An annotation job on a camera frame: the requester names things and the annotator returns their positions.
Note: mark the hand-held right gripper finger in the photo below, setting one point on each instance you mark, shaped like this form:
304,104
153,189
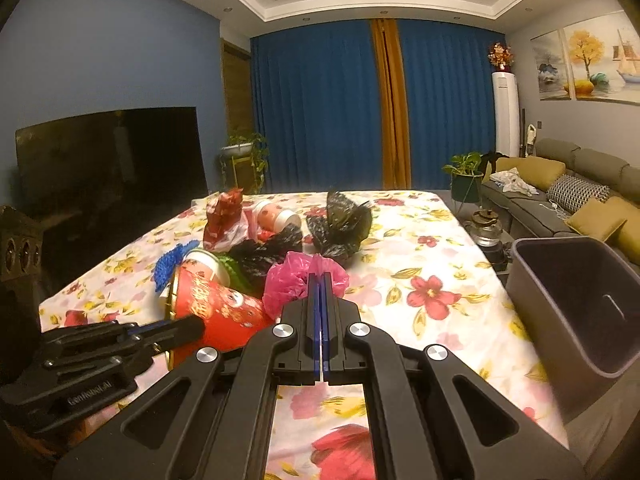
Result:
316,330
325,330

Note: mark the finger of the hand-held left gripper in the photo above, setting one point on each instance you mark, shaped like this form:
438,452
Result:
180,330
90,337

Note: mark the large red paper cup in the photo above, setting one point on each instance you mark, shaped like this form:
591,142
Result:
220,310

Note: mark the pink plastic bag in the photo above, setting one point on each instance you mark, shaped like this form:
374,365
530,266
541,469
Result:
290,280

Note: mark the green foam net sleeve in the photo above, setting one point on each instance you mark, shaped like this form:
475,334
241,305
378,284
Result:
227,267

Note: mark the black plastic bag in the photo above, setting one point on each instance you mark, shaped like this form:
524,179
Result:
340,225
265,255

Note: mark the grey trash bin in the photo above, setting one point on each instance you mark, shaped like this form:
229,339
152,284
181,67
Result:
575,305

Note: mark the blue foam net sleeve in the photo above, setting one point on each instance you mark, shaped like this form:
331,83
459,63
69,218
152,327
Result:
167,265

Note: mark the dark carved wooden stand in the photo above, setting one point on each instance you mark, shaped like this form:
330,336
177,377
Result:
20,245

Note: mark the red crumpled wrapper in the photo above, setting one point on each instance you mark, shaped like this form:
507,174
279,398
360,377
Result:
225,220

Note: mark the small red white paper cup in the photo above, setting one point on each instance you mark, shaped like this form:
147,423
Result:
275,216

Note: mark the black television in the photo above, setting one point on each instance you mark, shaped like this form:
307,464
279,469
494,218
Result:
110,160

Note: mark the small black object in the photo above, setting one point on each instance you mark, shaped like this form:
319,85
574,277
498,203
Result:
500,260

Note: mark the glass teapot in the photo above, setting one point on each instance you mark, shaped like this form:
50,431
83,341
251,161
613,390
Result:
487,227

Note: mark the potted plant on metal stand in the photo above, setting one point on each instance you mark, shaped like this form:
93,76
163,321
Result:
245,145

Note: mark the potted plant in dark pot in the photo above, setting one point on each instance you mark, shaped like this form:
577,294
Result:
465,167

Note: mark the blue curtain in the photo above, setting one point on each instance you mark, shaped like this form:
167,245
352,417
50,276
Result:
315,110
450,110

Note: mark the orange curtain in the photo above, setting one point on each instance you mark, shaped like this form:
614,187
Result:
392,110

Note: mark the black cloth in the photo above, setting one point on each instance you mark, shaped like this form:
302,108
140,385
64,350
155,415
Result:
492,162

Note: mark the grey sofa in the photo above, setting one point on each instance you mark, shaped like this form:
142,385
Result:
530,210

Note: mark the white cloth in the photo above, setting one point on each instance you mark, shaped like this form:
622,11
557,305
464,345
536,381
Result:
515,182

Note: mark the wooden door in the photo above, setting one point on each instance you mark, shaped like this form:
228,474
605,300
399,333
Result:
237,90

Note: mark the yellow cushion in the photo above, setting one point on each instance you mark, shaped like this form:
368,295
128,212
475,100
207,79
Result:
630,230
530,170
595,220

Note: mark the white standing air conditioner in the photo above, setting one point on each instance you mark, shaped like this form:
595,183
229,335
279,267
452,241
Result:
505,115

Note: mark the black white patterned cushion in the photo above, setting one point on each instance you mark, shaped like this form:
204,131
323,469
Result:
577,192

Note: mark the artificial flower decoration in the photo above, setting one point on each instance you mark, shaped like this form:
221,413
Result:
500,55

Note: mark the landscape wall painting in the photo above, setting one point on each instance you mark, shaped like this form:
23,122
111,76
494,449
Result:
550,67

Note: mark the tree and sailboat wall painting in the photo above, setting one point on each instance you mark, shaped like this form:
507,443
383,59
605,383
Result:
605,60

